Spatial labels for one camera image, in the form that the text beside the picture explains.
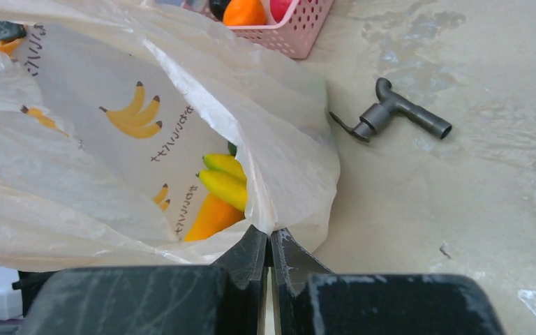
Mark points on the orange fake fruit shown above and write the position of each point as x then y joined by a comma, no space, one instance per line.
244,13

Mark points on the translucent plastic bag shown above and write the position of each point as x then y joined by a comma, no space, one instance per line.
106,111

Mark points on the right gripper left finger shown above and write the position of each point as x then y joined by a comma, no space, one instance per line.
242,306

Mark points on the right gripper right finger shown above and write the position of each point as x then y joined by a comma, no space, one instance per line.
297,278

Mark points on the dark purple fake fruit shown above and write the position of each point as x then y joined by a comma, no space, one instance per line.
218,8

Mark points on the red fake apple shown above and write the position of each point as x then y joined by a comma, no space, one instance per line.
278,8

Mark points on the orange fake carrot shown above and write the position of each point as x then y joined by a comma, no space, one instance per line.
214,216

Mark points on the yellow fake banana bunch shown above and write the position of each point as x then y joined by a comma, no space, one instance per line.
224,177

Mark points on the pink plastic basket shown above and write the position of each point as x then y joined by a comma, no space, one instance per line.
293,36

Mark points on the dark grey metal faucet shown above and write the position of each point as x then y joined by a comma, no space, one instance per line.
378,116

